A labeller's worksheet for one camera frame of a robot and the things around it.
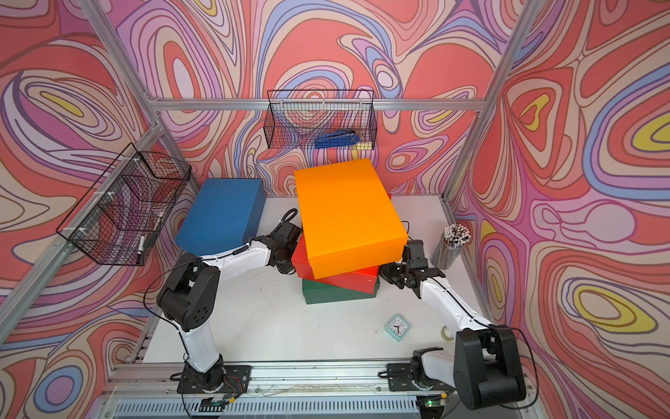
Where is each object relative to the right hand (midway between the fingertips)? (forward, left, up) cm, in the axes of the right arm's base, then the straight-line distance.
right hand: (377, 275), depth 87 cm
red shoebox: (-9, +6, +14) cm, 18 cm away
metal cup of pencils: (+6, -25, +7) cm, 26 cm away
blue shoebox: (+31, +58, 0) cm, 66 cm away
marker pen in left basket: (+1, +68, +19) cm, 71 cm away
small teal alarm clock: (-16, -5, -5) cm, 17 cm away
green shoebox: (-7, +20, +3) cm, 21 cm away
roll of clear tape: (-17, -20, -7) cm, 28 cm away
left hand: (+9, +24, -3) cm, 25 cm away
